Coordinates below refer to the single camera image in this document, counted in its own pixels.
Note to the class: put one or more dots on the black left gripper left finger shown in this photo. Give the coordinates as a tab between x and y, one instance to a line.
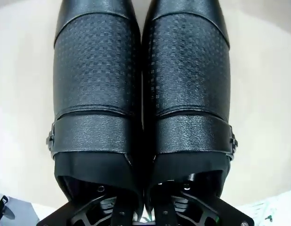
88	209

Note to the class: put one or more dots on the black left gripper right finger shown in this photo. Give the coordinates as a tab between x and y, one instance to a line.
201	209

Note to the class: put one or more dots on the black leather buckle shoe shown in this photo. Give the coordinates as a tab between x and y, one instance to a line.
96	82
187	82

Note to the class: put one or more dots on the grey metal fixture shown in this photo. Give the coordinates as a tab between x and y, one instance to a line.
11	209

